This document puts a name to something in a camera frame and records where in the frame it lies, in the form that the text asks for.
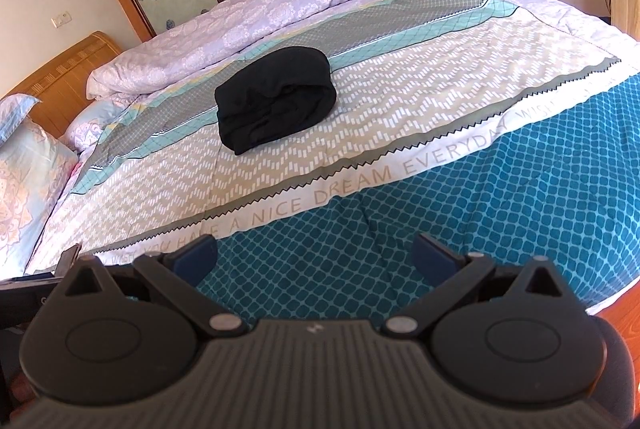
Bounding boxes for wooden headboard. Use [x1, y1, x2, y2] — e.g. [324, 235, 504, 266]
[0, 31, 124, 140]

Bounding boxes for lilac floral duvet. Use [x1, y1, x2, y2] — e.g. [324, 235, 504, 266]
[86, 0, 501, 100]

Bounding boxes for lilac patterned pillow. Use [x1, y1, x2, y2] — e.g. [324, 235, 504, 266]
[64, 101, 128, 152]

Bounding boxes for patterned bedspread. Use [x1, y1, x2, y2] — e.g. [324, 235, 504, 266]
[25, 0, 640, 315]

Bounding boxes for light blue patterned pillow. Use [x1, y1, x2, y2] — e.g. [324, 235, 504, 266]
[0, 93, 77, 281]

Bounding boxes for black pants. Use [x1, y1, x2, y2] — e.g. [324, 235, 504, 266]
[214, 46, 337, 156]

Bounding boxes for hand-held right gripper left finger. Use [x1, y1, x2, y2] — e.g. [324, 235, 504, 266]
[60, 240, 248, 339]

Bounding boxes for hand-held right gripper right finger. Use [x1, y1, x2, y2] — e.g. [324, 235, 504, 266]
[384, 233, 568, 338]

